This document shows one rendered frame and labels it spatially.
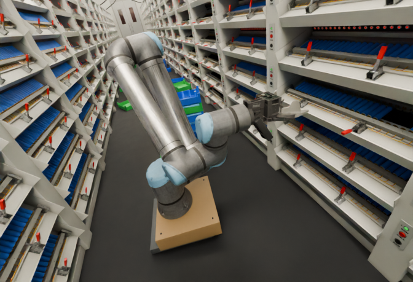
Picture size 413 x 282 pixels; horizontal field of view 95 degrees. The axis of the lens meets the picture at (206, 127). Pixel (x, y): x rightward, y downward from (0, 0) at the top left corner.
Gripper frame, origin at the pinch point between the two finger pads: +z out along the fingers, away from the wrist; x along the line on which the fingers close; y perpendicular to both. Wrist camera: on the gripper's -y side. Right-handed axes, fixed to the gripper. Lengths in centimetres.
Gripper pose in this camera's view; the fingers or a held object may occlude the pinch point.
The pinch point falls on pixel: (294, 106)
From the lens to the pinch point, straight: 76.6
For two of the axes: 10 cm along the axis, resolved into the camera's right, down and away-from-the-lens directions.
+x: -3.3, -4.3, 8.4
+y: -1.4, -8.6, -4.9
